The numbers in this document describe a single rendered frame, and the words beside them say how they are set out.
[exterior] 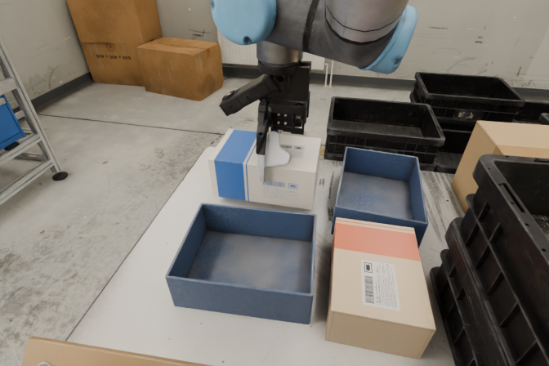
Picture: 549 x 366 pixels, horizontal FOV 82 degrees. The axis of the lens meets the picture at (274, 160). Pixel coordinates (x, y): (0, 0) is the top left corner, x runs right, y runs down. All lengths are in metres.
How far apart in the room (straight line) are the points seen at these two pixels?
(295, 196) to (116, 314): 0.34
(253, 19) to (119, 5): 2.86
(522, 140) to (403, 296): 0.36
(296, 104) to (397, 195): 0.31
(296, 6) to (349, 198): 0.42
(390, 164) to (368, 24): 0.47
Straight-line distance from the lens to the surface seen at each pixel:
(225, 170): 0.60
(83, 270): 1.62
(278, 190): 0.59
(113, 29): 3.29
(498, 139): 0.67
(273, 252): 0.56
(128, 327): 0.54
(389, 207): 0.68
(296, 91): 0.53
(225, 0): 0.38
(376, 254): 0.49
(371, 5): 0.28
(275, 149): 0.55
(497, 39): 3.32
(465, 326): 0.49
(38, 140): 2.09
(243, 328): 0.50
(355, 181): 0.72
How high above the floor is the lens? 1.14
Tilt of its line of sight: 35 degrees down
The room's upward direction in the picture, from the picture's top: straight up
